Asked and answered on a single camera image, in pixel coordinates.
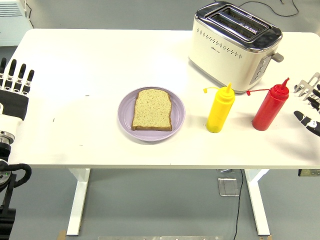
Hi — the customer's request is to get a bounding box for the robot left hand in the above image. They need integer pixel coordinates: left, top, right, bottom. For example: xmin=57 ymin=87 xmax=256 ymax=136
xmin=0 ymin=57 xmax=35 ymax=133

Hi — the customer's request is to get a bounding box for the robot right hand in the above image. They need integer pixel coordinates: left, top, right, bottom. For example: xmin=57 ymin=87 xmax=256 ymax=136
xmin=293 ymin=83 xmax=320 ymax=137

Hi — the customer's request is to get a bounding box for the red squeeze bottle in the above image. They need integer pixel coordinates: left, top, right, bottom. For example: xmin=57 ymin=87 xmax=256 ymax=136
xmin=246 ymin=77 xmax=291 ymax=132

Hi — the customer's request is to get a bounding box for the bread slice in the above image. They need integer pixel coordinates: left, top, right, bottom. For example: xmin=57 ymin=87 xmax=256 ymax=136
xmin=131 ymin=88 xmax=173 ymax=132

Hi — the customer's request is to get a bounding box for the metal toast rack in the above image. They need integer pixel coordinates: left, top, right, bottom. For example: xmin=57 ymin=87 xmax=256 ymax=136
xmin=293 ymin=72 xmax=320 ymax=110

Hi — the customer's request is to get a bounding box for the yellow squeeze bottle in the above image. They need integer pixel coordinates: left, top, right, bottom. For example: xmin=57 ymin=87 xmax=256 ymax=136
xmin=202 ymin=82 xmax=236 ymax=134

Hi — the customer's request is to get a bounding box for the white table leg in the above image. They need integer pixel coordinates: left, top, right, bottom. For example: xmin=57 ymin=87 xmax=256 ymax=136
xmin=243 ymin=168 xmax=271 ymax=236
xmin=66 ymin=168 xmax=91 ymax=236

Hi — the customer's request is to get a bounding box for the white grilled appliance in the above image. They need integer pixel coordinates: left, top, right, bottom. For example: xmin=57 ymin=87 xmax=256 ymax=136
xmin=0 ymin=0 xmax=35 ymax=47

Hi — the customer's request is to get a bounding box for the square metal floor plate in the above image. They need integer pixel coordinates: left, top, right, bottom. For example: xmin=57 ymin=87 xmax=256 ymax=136
xmin=217 ymin=177 xmax=240 ymax=198

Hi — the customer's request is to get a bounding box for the cream and chrome toaster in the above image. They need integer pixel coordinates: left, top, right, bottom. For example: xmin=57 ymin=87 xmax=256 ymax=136
xmin=187 ymin=0 xmax=285 ymax=95

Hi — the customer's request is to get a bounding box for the purple plate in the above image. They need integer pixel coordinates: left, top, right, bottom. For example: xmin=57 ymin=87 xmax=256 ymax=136
xmin=117 ymin=86 xmax=186 ymax=143

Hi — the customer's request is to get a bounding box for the black floor cable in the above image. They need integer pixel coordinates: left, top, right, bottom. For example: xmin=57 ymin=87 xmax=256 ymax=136
xmin=232 ymin=169 xmax=245 ymax=240

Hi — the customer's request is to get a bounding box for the thin black looped cable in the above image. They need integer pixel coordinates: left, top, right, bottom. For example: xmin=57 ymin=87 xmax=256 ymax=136
xmin=236 ymin=0 xmax=300 ymax=18

